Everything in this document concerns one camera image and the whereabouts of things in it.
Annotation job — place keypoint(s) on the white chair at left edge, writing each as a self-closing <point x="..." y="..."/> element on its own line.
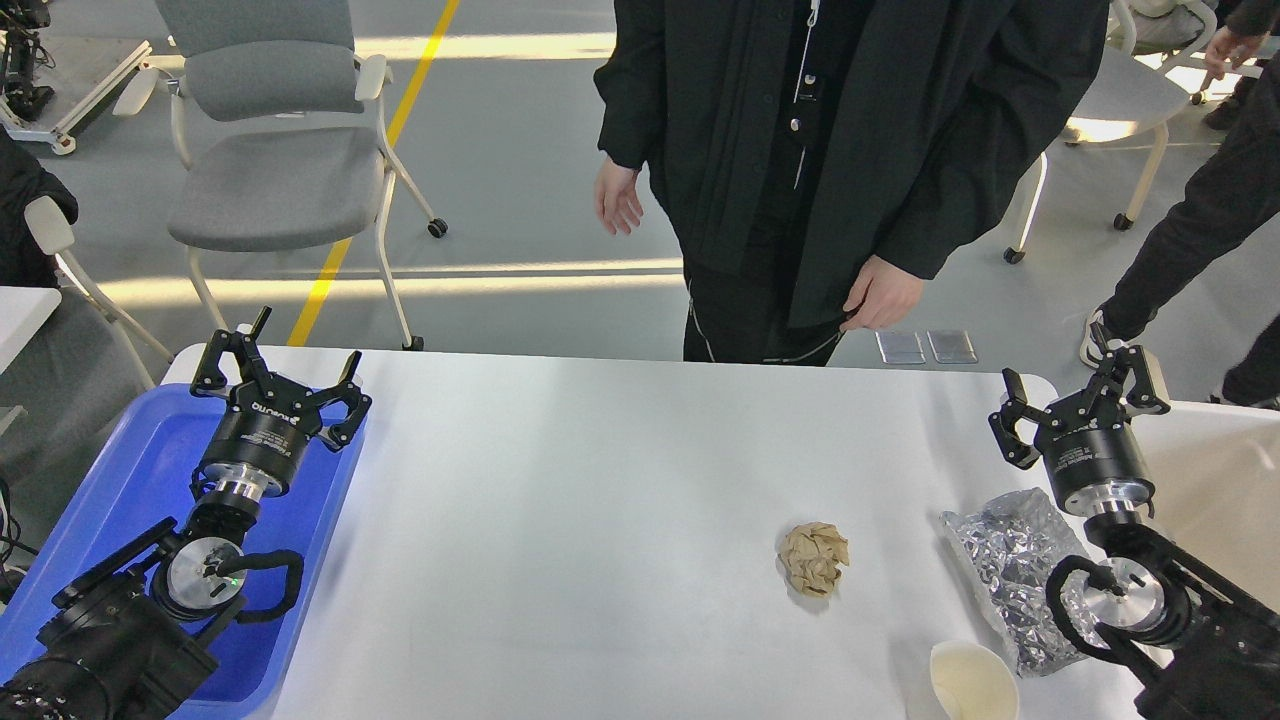
<point x="54" y="235"/>

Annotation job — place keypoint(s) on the white chair on right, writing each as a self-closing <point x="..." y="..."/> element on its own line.
<point x="1128" y="98"/>

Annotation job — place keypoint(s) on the white paper cup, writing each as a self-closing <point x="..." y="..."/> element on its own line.
<point x="972" y="682"/>

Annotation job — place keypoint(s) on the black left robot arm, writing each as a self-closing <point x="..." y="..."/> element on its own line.
<point x="210" y="510"/>

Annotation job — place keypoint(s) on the crumpled silver foil bag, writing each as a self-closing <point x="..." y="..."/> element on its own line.
<point x="1006" y="552"/>

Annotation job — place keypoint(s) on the crumpled brown paper ball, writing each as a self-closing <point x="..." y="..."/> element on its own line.
<point x="813" y="555"/>

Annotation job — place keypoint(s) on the white side table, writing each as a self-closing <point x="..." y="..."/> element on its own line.
<point x="23" y="311"/>

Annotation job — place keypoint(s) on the robot base stand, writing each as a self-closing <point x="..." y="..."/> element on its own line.
<point x="52" y="86"/>

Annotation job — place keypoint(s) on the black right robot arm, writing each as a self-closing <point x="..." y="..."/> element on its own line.
<point x="1201" y="646"/>

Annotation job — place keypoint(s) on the grey office chair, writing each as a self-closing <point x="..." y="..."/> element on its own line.
<point x="278" y="190"/>

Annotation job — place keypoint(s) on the blue plastic tray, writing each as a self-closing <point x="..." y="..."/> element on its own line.
<point x="142" y="477"/>

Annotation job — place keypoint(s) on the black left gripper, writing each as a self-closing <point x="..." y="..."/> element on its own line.
<point x="260" y="435"/>

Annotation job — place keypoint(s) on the right metal floor plate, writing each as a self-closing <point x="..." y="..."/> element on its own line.
<point x="952" y="347"/>

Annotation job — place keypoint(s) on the person in dark trousers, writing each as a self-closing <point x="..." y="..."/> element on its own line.
<point x="1226" y="200"/>

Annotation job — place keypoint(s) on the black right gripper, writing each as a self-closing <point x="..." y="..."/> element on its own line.
<point x="1089" y="450"/>

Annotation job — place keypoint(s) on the metal floor plate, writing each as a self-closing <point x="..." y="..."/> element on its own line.
<point x="900" y="348"/>
<point x="952" y="347"/>

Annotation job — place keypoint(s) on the beige plastic bin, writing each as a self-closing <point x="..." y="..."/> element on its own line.
<point x="1216" y="474"/>

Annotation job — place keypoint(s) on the standing person in black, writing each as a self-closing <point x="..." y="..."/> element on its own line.
<point x="820" y="160"/>

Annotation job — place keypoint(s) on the left metal floor plate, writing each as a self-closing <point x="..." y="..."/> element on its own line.
<point x="900" y="348"/>

